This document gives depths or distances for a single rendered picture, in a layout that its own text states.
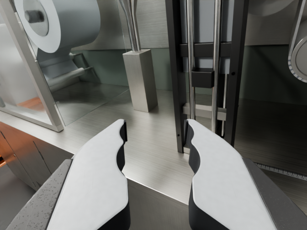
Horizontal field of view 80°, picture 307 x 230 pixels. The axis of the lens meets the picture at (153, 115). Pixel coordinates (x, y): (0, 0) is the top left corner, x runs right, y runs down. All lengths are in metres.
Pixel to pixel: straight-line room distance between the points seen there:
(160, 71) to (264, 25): 0.53
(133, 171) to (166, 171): 0.10
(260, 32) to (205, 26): 0.44
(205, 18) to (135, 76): 0.45
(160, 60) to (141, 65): 0.28
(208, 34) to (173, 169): 0.37
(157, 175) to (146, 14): 0.79
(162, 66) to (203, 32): 0.61
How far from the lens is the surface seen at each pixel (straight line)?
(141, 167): 0.58
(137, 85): 0.84
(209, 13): 0.47
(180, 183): 0.53
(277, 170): 0.61
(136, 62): 0.80
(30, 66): 0.83
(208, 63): 0.48
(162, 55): 1.04
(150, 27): 1.05
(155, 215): 0.69
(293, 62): 0.56
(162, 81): 1.09
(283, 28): 0.88
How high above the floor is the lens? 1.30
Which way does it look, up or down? 29 degrees down
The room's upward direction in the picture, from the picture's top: 8 degrees counter-clockwise
